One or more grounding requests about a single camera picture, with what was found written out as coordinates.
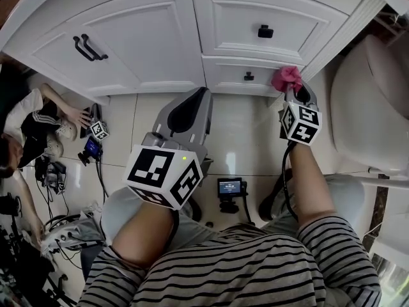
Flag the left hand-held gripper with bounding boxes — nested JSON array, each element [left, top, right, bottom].
[[121, 86, 214, 211]]

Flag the person's left forearm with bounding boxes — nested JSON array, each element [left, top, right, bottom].
[[111, 198, 176, 271]]

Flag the small blue-screen monitor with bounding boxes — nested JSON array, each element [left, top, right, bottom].
[[77, 135, 104, 167]]

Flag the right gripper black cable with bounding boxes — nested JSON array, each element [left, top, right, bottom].
[[282, 141, 300, 223]]

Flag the white cabinet door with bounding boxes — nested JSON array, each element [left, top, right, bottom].
[[65, 0, 207, 93], [2, 11, 142, 98]]

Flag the person's light trousers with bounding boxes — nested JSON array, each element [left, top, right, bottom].
[[100, 168, 366, 246]]

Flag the spare hand-held gripper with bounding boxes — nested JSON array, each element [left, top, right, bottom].
[[79, 103, 111, 142]]

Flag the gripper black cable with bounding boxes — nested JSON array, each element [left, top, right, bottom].
[[165, 196, 203, 246], [282, 141, 300, 223]]

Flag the tall white drawer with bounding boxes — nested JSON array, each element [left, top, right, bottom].
[[190, 0, 350, 66]]

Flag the small black monitor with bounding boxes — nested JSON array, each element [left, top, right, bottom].
[[217, 177, 249, 214]]

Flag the black device with cables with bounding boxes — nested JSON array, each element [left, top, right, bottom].
[[33, 156, 68, 196]]

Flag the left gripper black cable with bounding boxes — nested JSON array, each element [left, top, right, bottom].
[[165, 196, 203, 246]]

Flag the metal rack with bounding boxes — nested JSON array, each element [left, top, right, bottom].
[[373, 4, 404, 38]]

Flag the pink cloth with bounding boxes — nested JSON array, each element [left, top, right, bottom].
[[270, 65, 304, 94]]

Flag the person's striped shirt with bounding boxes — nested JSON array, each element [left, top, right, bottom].
[[77, 215, 383, 307]]

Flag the white vanity cabinet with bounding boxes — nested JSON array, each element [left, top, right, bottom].
[[0, 0, 409, 107]]

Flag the white pipe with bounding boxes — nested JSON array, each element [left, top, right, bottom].
[[366, 166, 409, 181]]

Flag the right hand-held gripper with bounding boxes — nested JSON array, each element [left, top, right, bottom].
[[279, 81, 323, 146]]

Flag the white toilet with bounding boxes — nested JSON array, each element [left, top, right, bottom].
[[330, 33, 409, 173]]

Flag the black door handle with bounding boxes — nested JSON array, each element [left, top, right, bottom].
[[72, 36, 97, 63], [81, 33, 109, 61]]

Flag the grey equipment bag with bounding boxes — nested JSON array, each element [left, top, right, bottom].
[[39, 214, 107, 259]]

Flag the person's right forearm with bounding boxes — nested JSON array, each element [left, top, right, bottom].
[[286, 142, 340, 232]]

